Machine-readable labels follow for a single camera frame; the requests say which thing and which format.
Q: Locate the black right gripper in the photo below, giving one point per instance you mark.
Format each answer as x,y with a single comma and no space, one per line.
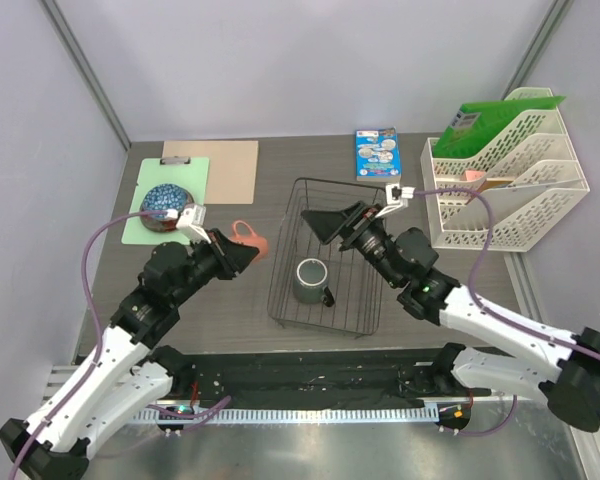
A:
328,224

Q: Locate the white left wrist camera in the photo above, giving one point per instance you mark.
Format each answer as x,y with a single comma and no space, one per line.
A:
190,222

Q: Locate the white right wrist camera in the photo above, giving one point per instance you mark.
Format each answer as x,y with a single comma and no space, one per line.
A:
397,199

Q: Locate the white bowl red diamond pattern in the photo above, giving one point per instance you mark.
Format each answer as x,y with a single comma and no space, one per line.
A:
165,202

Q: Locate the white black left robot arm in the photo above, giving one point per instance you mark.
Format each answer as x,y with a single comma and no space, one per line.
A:
127,369

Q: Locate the pink dotted ceramic mug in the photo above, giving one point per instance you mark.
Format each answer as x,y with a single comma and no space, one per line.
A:
245,234

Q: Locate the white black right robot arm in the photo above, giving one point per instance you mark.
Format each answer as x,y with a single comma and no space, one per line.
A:
555,367

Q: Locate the white plastic file organizer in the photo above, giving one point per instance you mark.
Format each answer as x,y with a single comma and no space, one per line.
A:
518,187

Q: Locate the light green clipboard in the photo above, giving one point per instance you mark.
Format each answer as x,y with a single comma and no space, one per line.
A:
191,175

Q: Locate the red floral plate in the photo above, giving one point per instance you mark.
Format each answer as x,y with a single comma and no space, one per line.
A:
157,226

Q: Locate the blue picture book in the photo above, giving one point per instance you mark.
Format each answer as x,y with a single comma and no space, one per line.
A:
377,155

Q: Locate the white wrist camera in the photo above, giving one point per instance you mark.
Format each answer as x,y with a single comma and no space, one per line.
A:
190,222
397,199

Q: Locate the white slotted cable duct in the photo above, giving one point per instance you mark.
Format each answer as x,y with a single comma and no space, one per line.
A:
427,414

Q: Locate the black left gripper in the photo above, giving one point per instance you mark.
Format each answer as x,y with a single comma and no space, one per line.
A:
237,255

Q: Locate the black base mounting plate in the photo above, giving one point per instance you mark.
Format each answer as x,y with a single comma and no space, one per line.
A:
335,380

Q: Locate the green plastic folder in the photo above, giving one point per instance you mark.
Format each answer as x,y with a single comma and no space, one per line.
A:
477,123

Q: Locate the grey ceramic mug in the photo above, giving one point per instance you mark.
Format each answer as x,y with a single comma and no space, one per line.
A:
310,283

